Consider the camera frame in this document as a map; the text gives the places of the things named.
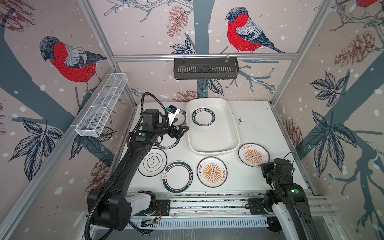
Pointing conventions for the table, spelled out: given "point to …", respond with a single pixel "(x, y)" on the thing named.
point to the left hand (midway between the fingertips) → (181, 123)
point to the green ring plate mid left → (168, 142)
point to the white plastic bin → (212, 128)
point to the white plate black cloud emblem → (153, 163)
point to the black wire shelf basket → (193, 69)
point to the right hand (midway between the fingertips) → (259, 163)
